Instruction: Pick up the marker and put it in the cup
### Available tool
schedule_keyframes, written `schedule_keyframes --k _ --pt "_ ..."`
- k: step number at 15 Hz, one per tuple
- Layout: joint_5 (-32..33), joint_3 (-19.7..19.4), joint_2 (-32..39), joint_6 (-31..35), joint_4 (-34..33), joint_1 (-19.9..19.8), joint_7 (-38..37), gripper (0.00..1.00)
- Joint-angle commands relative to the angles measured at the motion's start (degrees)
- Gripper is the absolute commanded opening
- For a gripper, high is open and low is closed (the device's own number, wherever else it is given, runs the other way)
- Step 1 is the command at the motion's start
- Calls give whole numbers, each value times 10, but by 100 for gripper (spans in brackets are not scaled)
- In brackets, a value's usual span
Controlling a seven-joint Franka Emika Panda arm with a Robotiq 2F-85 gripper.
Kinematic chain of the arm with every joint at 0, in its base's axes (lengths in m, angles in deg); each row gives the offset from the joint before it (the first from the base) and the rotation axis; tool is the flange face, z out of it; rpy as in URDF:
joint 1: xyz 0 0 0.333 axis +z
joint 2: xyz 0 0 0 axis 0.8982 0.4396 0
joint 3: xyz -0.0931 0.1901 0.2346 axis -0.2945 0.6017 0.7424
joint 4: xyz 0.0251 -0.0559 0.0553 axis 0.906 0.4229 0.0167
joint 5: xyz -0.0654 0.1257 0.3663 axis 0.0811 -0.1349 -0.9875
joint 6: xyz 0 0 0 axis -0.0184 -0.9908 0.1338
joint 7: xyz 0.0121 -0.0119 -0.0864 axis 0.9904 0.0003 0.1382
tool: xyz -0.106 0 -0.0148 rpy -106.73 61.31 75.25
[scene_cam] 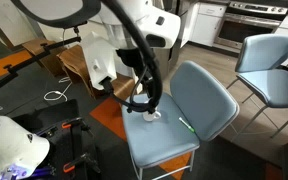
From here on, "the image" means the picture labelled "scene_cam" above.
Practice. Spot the green and white marker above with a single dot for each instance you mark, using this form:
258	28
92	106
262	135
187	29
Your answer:
187	125

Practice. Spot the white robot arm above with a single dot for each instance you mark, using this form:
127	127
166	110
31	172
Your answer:
130	24

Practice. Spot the white cup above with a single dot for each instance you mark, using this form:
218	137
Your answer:
150	117

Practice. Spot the blue padded chair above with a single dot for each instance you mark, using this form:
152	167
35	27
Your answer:
258	68
199	99

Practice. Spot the white kitchen cabinet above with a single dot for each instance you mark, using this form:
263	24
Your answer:
202	23

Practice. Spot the brown cardboard box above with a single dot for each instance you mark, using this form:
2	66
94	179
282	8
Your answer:
71	61

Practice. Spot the black robot cart table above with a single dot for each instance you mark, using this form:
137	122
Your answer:
65	144

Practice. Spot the stainless steel oven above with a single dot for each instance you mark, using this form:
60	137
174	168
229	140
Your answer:
243	18

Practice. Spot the orange handled clamp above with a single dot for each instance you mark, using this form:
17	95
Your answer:
84	158
75	121

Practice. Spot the black camera mount rail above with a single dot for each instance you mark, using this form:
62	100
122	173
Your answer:
13	69

